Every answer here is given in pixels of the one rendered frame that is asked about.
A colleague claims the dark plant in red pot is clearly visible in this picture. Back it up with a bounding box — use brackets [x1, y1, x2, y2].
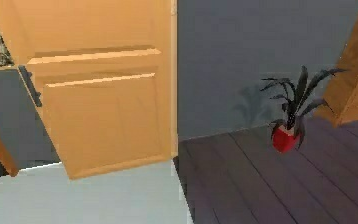
[260, 65, 349, 154]

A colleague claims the light wooden cupboard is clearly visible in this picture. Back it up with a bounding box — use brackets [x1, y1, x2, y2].
[312, 7, 358, 128]

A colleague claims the black door handle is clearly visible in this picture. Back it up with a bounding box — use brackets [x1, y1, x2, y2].
[18, 65, 43, 108]

